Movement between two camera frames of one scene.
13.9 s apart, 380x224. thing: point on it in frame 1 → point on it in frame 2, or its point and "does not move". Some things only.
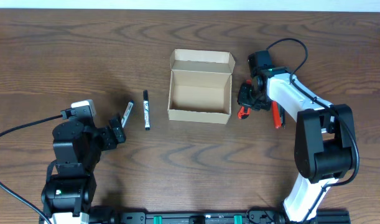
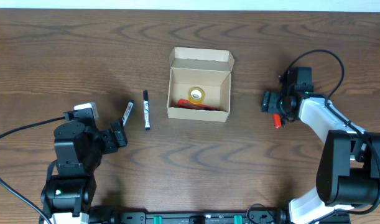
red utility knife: (245, 99) → (187, 104)
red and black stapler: (279, 115) does not move
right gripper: (259, 106) → (267, 97)
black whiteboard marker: (146, 107) does not move
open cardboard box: (200, 86) does not move
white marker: (127, 112) does not move
